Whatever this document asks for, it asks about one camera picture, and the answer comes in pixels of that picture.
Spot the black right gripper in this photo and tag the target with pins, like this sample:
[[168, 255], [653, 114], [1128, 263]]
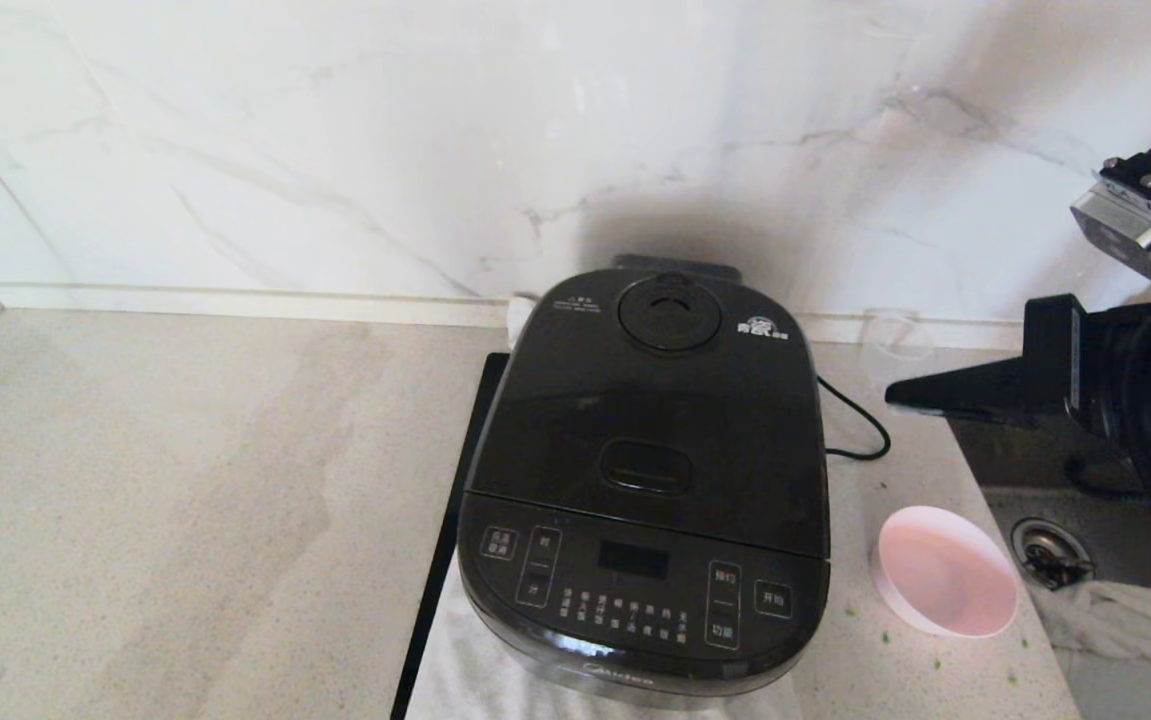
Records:
[[1060, 360]]

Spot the pink bowl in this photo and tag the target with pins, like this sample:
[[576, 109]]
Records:
[[945, 580]]

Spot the black rice cooker lid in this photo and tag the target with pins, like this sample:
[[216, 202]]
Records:
[[655, 400]]

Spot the black rice cooker base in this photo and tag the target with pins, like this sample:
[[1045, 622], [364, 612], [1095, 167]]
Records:
[[625, 640]]

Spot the stainless steel sink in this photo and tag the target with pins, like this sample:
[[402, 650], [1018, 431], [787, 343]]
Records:
[[1035, 470]]

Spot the clear measuring cup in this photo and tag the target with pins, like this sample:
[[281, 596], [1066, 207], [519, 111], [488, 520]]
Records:
[[893, 340]]

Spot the metal sink drain strainer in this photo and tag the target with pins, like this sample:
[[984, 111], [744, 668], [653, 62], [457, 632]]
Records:
[[1045, 555]]

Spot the white rag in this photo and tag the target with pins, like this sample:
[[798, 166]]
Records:
[[1115, 620]]

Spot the black flat strip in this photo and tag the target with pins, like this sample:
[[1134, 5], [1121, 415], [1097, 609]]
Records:
[[450, 530]]

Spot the white cloth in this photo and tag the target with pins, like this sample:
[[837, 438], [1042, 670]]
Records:
[[455, 680]]

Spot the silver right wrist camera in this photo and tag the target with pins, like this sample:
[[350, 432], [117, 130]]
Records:
[[1135, 225]]

